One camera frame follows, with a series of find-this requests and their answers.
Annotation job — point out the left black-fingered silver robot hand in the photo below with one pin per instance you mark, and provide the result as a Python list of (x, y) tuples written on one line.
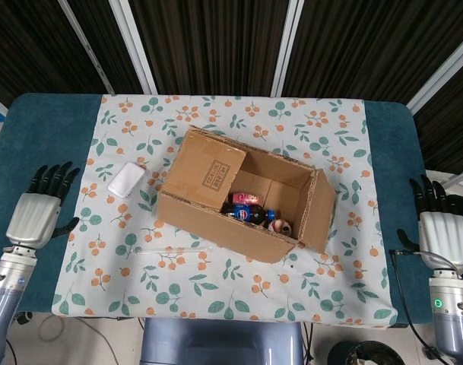
[(33, 220)]

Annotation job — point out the right black-fingered silver robot hand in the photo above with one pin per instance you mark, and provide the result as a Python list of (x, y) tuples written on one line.
[(444, 239)]

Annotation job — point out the cardboard box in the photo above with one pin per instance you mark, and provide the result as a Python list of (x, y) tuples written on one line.
[(200, 171)]

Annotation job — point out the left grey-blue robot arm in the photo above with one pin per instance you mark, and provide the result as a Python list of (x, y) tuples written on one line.
[(7, 296)]

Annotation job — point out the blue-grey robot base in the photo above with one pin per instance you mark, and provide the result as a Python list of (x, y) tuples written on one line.
[(216, 342)]

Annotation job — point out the teal table cover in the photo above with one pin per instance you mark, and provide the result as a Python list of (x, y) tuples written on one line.
[(45, 140)]

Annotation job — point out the small white rounded case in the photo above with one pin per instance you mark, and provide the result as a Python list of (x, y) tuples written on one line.
[(125, 179)]

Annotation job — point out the black round bin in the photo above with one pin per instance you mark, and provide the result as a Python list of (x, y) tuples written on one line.
[(364, 353)]

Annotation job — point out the floral leaf-print tablecloth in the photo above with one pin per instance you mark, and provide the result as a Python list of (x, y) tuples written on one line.
[(178, 289)]

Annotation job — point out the small pink round toy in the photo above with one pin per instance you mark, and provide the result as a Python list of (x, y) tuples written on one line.
[(280, 226)]

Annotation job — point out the pink snack packet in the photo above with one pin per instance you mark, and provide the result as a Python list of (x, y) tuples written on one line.
[(246, 197)]

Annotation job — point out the cola bottle with blue label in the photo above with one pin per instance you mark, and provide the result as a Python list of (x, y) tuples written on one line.
[(242, 213)]

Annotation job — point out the white metal rack frame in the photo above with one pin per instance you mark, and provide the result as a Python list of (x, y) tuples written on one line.
[(449, 182)]

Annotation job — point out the white slanted partition post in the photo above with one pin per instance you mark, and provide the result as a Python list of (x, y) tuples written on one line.
[(440, 78)]

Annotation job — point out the thin grey partition post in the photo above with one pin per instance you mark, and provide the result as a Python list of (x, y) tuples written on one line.
[(87, 47)]

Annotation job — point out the wide white partition post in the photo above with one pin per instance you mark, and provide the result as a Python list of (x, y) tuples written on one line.
[(132, 45)]

